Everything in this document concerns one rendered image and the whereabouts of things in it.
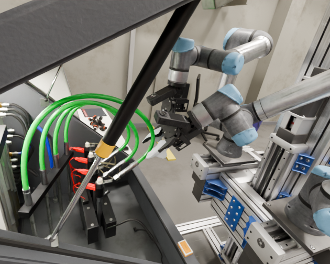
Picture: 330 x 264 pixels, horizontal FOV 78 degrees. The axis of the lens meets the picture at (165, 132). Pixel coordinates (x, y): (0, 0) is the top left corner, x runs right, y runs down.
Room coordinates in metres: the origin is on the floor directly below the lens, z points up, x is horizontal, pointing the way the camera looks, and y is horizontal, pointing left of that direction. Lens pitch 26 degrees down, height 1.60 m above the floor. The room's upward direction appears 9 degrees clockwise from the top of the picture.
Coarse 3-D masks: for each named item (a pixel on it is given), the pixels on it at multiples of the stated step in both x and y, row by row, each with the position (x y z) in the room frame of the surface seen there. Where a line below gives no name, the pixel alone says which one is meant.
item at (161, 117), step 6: (156, 114) 0.57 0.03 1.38; (162, 114) 0.57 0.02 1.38; (168, 114) 0.59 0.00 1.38; (174, 114) 0.61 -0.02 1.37; (156, 120) 0.56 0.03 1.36; (162, 120) 0.56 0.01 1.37; (168, 120) 0.57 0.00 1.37; (174, 120) 0.57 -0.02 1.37; (180, 120) 0.58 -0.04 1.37; (186, 120) 0.60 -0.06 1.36; (174, 126) 0.58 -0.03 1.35; (180, 126) 0.59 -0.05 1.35; (186, 126) 0.59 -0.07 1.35
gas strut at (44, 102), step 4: (60, 68) 0.74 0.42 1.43; (56, 76) 0.73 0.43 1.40; (52, 84) 0.72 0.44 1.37; (48, 92) 0.71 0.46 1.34; (48, 96) 0.71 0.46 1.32; (40, 100) 0.70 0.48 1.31; (44, 100) 0.70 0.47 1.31; (48, 100) 0.71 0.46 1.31; (40, 104) 0.70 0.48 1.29; (44, 104) 0.70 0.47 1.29; (48, 104) 0.71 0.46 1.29
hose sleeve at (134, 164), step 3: (135, 162) 0.58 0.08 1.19; (129, 165) 0.57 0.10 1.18; (132, 165) 0.57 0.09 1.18; (135, 165) 0.57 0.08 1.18; (126, 168) 0.56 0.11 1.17; (129, 168) 0.56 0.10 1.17; (132, 168) 0.57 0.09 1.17; (120, 171) 0.56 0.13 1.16; (123, 171) 0.55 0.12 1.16; (126, 171) 0.56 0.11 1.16; (117, 174) 0.55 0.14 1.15; (120, 174) 0.55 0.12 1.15; (123, 174) 0.55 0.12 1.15; (120, 177) 0.55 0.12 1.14
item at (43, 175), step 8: (72, 104) 0.55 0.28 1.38; (80, 104) 0.56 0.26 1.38; (88, 104) 0.57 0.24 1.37; (96, 104) 0.58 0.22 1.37; (104, 104) 0.60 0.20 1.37; (56, 112) 0.52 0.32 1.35; (48, 120) 0.51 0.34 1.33; (48, 128) 0.51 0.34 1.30; (136, 136) 0.66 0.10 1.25; (40, 144) 0.50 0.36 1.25; (136, 144) 0.66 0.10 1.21; (40, 152) 0.50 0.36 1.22; (40, 160) 0.50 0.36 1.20; (40, 168) 0.50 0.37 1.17; (112, 168) 0.62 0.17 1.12; (40, 176) 0.49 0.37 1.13; (104, 176) 0.60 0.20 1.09
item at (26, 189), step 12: (72, 96) 0.48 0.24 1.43; (84, 96) 0.49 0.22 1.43; (96, 96) 0.50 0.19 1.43; (108, 96) 0.52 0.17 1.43; (48, 108) 0.45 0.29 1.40; (36, 120) 0.43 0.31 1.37; (144, 120) 0.58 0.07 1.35; (24, 144) 0.42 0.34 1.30; (24, 156) 0.41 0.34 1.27; (144, 156) 0.59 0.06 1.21; (24, 168) 0.41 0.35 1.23; (24, 180) 0.41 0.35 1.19; (24, 192) 0.40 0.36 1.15
